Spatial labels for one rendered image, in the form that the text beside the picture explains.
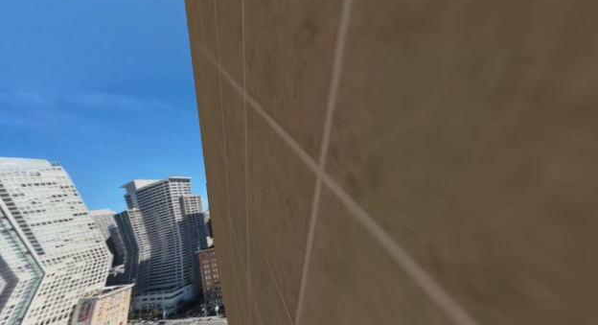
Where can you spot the grey stepped tower building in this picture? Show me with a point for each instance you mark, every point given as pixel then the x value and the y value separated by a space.
pixel 163 230

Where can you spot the pale high-rise building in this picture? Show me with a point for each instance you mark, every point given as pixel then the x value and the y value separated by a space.
pixel 60 230

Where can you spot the brown brick building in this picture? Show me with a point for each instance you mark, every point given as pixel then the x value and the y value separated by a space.
pixel 209 273

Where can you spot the low yellow building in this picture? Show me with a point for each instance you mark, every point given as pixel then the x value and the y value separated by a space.
pixel 112 308

